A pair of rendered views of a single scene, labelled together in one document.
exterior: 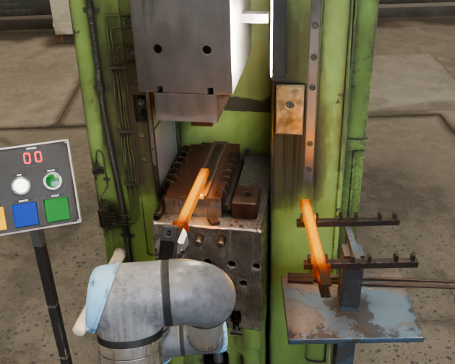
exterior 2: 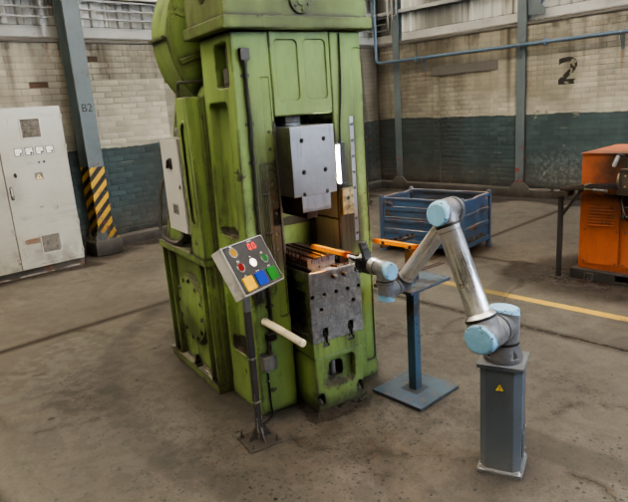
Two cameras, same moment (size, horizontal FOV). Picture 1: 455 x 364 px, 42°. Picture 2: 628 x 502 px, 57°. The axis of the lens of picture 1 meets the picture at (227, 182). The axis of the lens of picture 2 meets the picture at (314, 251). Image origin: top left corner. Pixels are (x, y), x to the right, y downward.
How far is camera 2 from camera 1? 2.56 m
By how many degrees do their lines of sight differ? 42
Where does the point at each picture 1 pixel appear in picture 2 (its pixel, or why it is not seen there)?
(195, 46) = (320, 168)
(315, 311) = not seen: hidden behind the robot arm
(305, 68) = (351, 178)
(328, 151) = (364, 220)
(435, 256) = not seen: hidden behind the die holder
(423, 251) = not seen: hidden behind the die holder
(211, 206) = (330, 259)
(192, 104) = (319, 199)
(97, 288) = (444, 203)
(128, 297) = (453, 204)
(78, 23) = (245, 171)
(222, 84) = (332, 185)
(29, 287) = (140, 423)
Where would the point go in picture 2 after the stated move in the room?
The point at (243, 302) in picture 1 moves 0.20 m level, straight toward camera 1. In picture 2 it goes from (354, 312) to (377, 319)
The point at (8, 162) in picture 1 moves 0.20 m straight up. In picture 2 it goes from (242, 250) to (238, 213)
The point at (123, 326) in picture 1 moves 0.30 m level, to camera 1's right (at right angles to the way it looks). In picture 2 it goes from (455, 214) to (489, 204)
